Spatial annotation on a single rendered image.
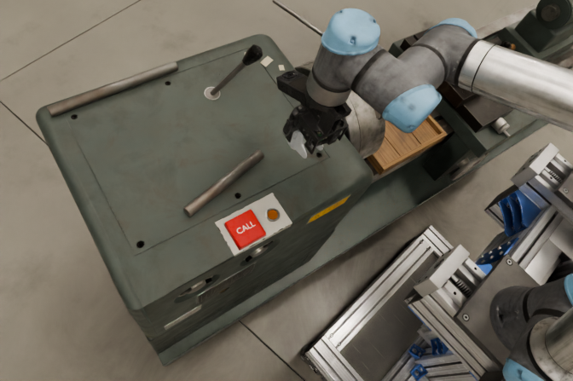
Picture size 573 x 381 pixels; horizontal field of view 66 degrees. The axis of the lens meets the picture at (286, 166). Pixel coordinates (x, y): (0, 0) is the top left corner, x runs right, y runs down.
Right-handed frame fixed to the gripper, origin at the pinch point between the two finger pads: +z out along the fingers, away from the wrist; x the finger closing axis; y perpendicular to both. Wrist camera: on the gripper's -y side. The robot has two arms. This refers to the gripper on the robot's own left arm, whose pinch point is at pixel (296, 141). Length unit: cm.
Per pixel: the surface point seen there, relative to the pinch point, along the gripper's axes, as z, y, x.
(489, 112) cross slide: 33, 8, 86
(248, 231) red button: 3.0, 11.3, -18.1
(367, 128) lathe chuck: 11.9, 0.3, 25.2
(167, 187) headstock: 4.2, -4.7, -27.0
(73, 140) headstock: 4.2, -22.5, -38.4
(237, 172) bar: 2.1, -0.3, -13.9
